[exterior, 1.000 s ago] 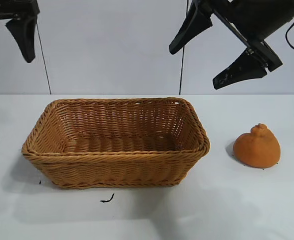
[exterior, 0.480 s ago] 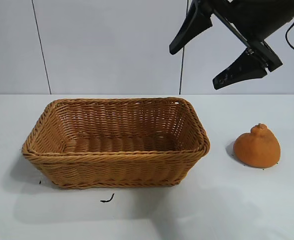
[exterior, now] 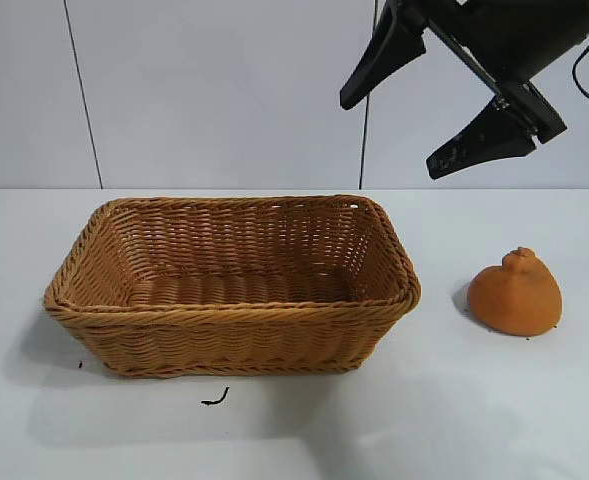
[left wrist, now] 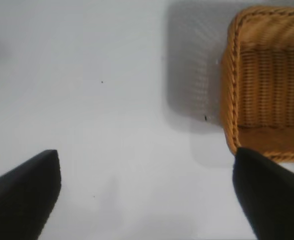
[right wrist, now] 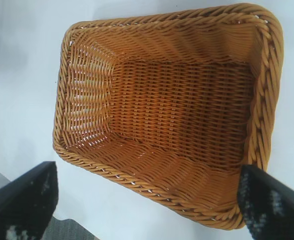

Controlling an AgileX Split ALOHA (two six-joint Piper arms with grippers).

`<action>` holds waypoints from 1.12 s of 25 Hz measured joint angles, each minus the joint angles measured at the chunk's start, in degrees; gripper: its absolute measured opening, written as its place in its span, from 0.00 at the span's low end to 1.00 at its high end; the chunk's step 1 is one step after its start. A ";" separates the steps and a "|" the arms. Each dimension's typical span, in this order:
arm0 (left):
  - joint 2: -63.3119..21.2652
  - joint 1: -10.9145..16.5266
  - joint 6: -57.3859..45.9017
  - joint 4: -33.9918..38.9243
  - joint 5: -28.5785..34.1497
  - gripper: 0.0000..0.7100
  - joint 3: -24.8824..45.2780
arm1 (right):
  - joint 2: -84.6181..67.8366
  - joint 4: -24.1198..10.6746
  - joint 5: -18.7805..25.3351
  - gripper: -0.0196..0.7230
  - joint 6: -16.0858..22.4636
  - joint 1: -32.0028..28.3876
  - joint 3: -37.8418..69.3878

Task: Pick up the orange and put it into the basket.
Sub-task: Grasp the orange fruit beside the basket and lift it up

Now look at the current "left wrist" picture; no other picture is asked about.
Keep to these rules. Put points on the brown woven wicker basket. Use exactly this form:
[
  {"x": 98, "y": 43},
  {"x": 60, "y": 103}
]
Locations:
[{"x": 274, "y": 87}]

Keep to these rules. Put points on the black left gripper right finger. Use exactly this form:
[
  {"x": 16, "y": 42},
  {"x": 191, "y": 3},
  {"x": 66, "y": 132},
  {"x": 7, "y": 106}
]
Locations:
[{"x": 274, "y": 200}]

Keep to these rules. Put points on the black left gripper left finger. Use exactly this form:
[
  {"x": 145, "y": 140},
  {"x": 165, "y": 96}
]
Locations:
[{"x": 22, "y": 200}]

